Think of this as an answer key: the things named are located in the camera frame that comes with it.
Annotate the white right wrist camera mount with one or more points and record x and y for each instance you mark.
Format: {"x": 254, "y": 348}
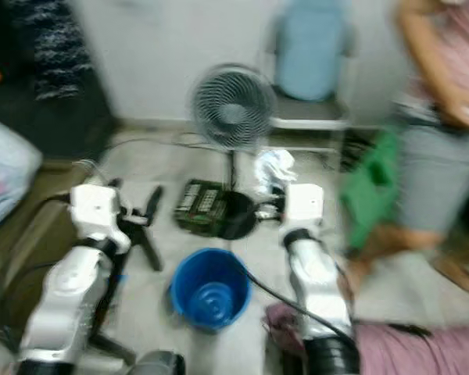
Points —
{"x": 305, "y": 205}

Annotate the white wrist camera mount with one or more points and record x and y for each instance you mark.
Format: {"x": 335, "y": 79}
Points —
{"x": 98, "y": 207}
{"x": 305, "y": 205}

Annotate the black white patterned cloth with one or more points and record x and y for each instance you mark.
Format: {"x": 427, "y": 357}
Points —
{"x": 59, "y": 47}

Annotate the black electronic box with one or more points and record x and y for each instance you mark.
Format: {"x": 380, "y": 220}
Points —
{"x": 197, "y": 205}

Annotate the light blue chair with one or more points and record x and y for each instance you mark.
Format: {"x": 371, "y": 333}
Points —
{"x": 309, "y": 55}

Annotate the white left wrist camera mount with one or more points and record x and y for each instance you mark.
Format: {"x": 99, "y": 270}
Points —
{"x": 98, "y": 207}

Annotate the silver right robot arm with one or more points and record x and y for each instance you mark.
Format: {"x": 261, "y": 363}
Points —
{"x": 316, "y": 285}

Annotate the grey pedestal fan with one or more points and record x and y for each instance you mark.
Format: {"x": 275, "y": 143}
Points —
{"x": 233, "y": 109}

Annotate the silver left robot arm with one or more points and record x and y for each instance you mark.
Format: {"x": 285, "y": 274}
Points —
{"x": 66, "y": 301}

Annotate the white printed plastic bag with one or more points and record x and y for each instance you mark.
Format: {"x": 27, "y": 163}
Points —
{"x": 8, "y": 168}

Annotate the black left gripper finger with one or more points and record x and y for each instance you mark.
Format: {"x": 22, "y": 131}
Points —
{"x": 153, "y": 206}
{"x": 150, "y": 248}

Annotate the person in grey shorts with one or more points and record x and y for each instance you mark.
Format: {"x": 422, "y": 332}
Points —
{"x": 434, "y": 172}

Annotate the blue plastic bucket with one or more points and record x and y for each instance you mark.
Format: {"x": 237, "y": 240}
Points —
{"x": 199, "y": 273}

